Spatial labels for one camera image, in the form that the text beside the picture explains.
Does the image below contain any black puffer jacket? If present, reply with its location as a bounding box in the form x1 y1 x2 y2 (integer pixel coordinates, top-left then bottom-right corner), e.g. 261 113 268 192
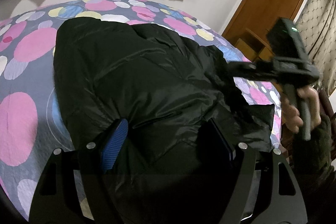
54 17 274 223

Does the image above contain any right forearm dark sleeve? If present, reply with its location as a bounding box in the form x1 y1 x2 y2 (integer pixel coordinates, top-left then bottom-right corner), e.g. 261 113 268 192
292 114 335 189

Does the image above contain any right hand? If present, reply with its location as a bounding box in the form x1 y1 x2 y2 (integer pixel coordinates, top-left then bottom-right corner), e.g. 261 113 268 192
281 86 321 134

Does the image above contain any wooden bedside shelf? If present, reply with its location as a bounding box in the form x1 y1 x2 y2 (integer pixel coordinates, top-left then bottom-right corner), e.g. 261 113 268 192
235 28 274 61

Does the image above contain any beige patterned curtain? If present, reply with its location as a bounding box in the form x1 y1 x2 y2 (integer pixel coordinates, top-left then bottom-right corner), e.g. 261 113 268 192
296 0 335 96

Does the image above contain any brown wooden door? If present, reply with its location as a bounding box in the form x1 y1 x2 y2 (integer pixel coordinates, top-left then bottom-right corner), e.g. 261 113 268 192
222 0 303 46

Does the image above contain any polka dot bed quilt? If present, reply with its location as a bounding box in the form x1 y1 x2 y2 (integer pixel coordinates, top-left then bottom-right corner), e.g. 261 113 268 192
0 0 283 222

